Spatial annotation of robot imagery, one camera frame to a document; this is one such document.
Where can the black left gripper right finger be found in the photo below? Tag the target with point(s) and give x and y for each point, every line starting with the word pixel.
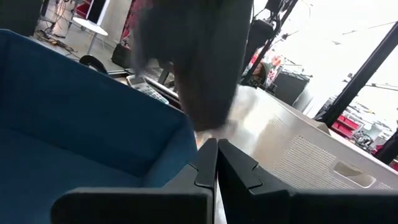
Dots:
pixel 295 208

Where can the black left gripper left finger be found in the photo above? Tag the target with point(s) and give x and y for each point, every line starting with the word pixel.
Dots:
pixel 140 205

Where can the dark grey garment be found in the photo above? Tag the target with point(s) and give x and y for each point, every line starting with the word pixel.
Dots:
pixel 202 62

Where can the white perforated laundry basket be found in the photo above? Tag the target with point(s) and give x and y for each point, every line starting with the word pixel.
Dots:
pixel 295 149

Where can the red storage bins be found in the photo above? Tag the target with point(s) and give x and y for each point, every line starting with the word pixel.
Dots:
pixel 345 124

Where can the blue fabric bin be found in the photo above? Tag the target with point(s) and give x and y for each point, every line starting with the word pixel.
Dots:
pixel 77 124

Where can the white grey keyboard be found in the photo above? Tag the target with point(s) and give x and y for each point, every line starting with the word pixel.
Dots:
pixel 143 85

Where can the black equipment case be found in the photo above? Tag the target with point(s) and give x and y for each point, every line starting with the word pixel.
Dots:
pixel 289 88

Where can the person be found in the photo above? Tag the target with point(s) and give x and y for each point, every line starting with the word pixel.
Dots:
pixel 259 71

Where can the red floral banner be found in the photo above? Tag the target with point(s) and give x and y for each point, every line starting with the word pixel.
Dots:
pixel 273 62

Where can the black bag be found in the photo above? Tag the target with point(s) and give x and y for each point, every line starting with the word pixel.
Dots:
pixel 121 56

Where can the black round stool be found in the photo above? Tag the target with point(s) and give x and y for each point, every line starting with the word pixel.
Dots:
pixel 91 62

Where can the round white table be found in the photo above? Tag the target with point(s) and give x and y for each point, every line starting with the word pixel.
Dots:
pixel 90 25

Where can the black box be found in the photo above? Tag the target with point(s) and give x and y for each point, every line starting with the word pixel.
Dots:
pixel 18 15

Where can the black aluminium frame post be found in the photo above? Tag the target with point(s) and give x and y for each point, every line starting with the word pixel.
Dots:
pixel 388 149
pixel 357 77

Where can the thin black frame post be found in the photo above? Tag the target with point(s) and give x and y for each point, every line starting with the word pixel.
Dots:
pixel 253 67

